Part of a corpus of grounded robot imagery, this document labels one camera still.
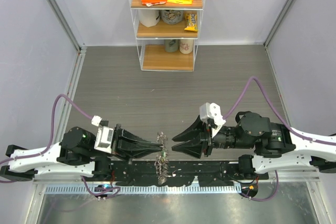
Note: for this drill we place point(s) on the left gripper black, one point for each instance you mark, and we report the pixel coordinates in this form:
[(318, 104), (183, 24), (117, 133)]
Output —
[(124, 138)]

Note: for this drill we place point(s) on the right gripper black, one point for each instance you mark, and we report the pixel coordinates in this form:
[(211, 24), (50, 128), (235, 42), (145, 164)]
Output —
[(193, 148)]

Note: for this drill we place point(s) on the large keyring with many rings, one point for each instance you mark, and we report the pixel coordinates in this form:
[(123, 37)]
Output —
[(161, 162)]

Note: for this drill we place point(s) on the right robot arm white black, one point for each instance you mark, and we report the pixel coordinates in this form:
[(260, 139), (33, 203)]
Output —
[(274, 146)]

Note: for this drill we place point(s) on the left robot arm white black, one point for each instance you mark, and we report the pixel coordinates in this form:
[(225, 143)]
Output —
[(25, 165)]

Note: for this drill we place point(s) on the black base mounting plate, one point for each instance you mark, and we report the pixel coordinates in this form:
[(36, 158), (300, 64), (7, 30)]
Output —
[(171, 174)]

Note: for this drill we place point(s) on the white cup red scribble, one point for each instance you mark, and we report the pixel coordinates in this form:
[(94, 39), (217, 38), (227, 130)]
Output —
[(186, 46)]

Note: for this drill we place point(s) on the green grey cup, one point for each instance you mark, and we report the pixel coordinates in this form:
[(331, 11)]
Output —
[(171, 45)]

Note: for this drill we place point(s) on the yellow candy bag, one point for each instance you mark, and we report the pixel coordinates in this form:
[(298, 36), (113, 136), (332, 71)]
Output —
[(191, 22)]

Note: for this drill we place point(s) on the grey cartoon mug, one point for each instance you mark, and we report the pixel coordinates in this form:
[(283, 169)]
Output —
[(171, 16)]

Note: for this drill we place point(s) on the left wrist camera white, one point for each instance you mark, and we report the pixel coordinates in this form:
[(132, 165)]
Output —
[(104, 135)]

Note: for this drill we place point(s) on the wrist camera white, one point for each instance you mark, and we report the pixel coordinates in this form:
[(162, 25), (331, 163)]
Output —
[(104, 135), (212, 111)]

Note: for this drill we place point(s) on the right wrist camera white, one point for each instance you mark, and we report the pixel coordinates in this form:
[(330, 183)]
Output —
[(212, 111)]

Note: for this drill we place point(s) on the white slotted cable duct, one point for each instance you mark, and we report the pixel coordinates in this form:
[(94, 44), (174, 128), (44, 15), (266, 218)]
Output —
[(140, 190)]

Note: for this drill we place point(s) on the white wire shelf rack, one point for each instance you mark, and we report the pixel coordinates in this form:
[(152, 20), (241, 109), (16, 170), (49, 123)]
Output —
[(161, 38)]

